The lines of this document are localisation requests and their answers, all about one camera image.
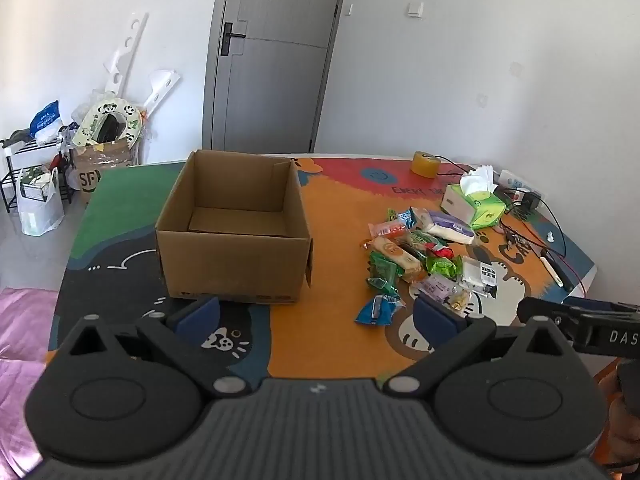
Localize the green tissue box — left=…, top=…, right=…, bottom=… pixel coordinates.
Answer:
left=440, top=165, right=507, bottom=231

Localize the white snack packet black label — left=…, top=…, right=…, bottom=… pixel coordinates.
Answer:
left=460, top=256, right=501, bottom=296

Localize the purple bread packet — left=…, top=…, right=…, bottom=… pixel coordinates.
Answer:
left=422, top=210, right=476, bottom=246

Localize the black cable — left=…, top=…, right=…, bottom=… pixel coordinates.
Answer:
left=435, top=155, right=568, bottom=261

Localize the taped cardboard box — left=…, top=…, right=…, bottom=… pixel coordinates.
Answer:
left=70, top=140, right=138, bottom=203

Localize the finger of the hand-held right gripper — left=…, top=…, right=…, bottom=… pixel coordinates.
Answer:
left=562, top=296, right=640, bottom=313
left=517, top=297, right=583, bottom=333

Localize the bright green snack packet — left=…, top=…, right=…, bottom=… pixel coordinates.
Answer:
left=425, top=256, right=463, bottom=281

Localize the white pen tool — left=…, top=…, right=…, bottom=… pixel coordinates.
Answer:
left=540, top=255, right=563, bottom=288

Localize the pale purple snack packet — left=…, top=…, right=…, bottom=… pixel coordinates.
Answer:
left=410, top=275, right=468, bottom=303

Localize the dark green snack packet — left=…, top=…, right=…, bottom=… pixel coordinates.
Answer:
left=368, top=252, right=405, bottom=283

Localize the panda print toilet seat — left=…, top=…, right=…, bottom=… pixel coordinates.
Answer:
left=72, top=100, right=142, bottom=147

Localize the black shoe rack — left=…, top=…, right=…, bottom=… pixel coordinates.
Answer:
left=0, top=137, right=73, bottom=211

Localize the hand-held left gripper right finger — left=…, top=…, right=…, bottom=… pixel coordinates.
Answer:
left=385, top=294, right=576, bottom=401

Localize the tall white plastic board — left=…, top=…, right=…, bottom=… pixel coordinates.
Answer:
left=103, top=11, right=149, bottom=98

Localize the orange snack packet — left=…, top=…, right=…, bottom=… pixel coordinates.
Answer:
left=368, top=221, right=408, bottom=241

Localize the black door handle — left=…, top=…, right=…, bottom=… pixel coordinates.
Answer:
left=220, top=22, right=247, bottom=56

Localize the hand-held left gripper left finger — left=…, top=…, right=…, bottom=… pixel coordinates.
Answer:
left=59, top=296, right=251, bottom=401

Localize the short white plastic board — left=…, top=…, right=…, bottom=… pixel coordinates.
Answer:
left=142, top=69, right=180, bottom=116

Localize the white power strip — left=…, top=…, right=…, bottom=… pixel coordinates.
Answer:
left=497, top=170, right=531, bottom=196

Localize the black pen tool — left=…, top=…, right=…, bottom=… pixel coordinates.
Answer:
left=542, top=247, right=576, bottom=291

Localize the bunch of keys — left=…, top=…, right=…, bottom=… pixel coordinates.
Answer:
left=500, top=227, right=526, bottom=256

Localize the red cable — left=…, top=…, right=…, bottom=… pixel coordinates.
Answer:
left=505, top=232, right=588, bottom=296

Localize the long brown cake packet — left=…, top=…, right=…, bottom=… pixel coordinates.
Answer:
left=367, top=237, right=426, bottom=282

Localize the person's right hand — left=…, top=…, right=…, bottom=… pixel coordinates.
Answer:
left=606, top=395, right=640, bottom=467

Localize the blue green snack packet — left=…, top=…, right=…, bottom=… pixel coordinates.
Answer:
left=387, top=208, right=418, bottom=228

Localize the grey door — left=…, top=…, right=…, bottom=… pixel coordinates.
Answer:
left=202, top=0, right=351, bottom=153

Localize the pink blanket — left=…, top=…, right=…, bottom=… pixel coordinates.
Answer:
left=0, top=287, right=61, bottom=478

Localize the green striped snack packet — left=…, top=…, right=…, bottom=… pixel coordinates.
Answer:
left=407, top=230, right=446, bottom=251

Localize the blue plastic bag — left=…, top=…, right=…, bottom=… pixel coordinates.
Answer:
left=29, top=101, right=61, bottom=138

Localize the yellow tape roll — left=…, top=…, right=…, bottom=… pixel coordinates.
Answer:
left=412, top=151, right=440, bottom=177

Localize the white shopping bag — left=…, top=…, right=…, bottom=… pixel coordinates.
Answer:
left=19, top=166, right=66, bottom=237

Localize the small green snack packet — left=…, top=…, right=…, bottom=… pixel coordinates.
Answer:
left=367, top=276, right=398, bottom=297

